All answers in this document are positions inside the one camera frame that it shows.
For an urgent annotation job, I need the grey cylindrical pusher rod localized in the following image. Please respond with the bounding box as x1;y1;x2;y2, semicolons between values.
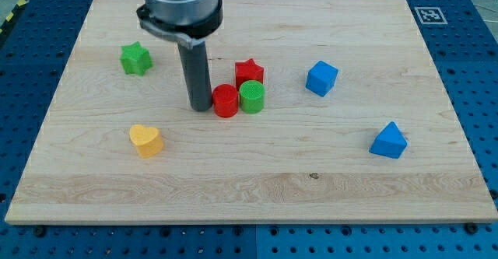
178;42;212;111

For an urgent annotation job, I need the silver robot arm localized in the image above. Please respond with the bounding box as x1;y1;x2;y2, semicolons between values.
136;0;223;111

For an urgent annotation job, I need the yellow heart block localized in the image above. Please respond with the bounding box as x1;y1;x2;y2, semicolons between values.
129;124;164;158

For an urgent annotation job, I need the red cylinder block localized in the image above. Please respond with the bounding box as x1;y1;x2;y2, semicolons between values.
212;84;238;118

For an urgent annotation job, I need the red star block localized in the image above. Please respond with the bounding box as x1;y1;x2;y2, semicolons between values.
235;58;265;89

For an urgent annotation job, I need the green star block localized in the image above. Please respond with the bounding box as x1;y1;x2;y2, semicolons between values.
120;41;153;76

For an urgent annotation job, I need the green cylinder block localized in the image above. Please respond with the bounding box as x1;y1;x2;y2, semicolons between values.
239;80;265;114

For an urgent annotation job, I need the blue cube block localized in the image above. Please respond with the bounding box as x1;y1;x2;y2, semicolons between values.
305;61;338;97

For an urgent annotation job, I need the wooden board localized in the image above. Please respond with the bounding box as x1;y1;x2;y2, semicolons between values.
5;0;497;225

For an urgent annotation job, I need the blue triangular prism block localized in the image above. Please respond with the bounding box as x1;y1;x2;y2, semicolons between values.
369;121;408;159

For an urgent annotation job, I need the white fiducial marker tag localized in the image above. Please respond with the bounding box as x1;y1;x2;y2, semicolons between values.
415;6;447;25

